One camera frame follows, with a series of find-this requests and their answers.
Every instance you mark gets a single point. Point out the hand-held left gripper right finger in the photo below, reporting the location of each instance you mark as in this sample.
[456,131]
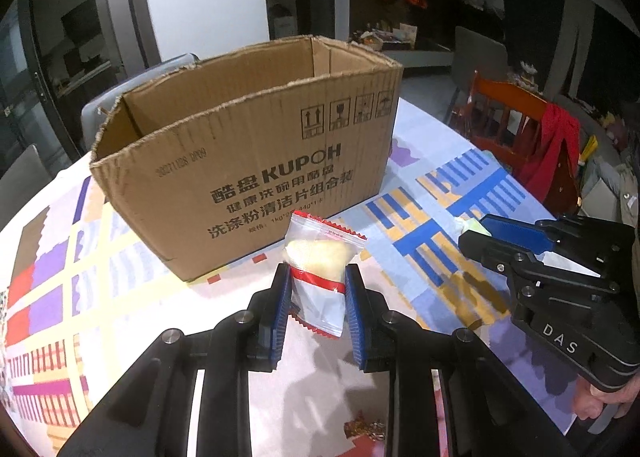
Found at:
[356,322]

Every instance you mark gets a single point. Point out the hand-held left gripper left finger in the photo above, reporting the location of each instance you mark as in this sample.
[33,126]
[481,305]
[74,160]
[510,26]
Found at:
[280,307]

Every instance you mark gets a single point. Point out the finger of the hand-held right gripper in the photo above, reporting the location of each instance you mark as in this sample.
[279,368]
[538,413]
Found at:
[492,252]
[515,233]

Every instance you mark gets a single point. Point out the light green snack packet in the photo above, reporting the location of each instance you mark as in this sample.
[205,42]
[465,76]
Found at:
[470,225]

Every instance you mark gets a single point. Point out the clear red-trimmed snack packet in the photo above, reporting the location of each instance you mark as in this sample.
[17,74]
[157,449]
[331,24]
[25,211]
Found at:
[317,257]

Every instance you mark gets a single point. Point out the brown cardboard box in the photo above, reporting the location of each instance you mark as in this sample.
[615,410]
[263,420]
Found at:
[225,137]

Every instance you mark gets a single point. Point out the person's right hand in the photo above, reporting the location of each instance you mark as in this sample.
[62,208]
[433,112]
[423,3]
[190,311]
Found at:
[589,398]

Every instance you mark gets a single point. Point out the red cloth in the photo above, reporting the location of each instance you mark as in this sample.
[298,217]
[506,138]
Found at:
[550,147]

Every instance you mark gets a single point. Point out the gold snack packet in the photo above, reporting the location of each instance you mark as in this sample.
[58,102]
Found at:
[365,429]

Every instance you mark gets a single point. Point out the orange wooden chair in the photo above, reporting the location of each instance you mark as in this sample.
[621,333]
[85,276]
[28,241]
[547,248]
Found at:
[505,97]

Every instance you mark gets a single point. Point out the grey dining chair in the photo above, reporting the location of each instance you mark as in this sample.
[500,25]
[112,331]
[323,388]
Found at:
[100,107]
[25,177]
[480,52]

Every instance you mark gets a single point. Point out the patterned tablecloth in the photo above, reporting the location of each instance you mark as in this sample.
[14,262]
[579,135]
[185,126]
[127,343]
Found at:
[100,262]

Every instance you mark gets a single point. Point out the white coffee table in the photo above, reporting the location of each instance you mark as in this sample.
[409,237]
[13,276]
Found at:
[430,57]

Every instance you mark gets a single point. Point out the dark sideboard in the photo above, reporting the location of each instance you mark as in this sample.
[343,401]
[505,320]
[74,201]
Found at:
[460,12]

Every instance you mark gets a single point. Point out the woven basket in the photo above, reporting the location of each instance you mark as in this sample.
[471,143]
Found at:
[372,40]

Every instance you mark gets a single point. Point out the sliding glass door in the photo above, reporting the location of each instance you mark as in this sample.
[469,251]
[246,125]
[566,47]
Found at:
[50,62]

